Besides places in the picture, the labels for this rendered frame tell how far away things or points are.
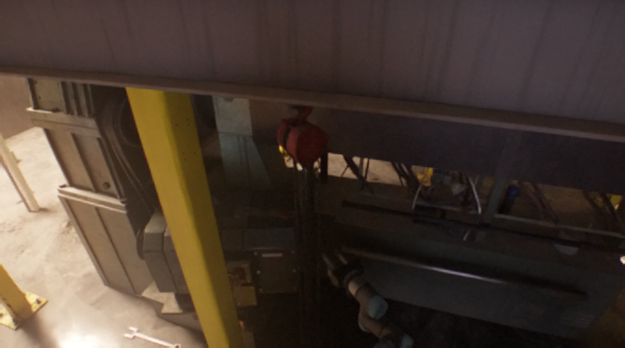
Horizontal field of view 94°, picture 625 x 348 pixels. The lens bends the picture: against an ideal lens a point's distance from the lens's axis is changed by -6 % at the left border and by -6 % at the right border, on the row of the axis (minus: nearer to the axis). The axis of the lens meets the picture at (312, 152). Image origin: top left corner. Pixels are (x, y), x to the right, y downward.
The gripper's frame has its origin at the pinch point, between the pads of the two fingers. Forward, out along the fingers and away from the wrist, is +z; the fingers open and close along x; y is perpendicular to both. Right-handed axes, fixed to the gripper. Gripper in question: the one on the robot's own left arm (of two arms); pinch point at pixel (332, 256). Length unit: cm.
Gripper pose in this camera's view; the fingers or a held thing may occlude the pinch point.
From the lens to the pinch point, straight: 141.5
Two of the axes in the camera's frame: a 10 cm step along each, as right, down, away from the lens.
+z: -5.2, -4.2, 7.4
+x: -8.5, 2.6, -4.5
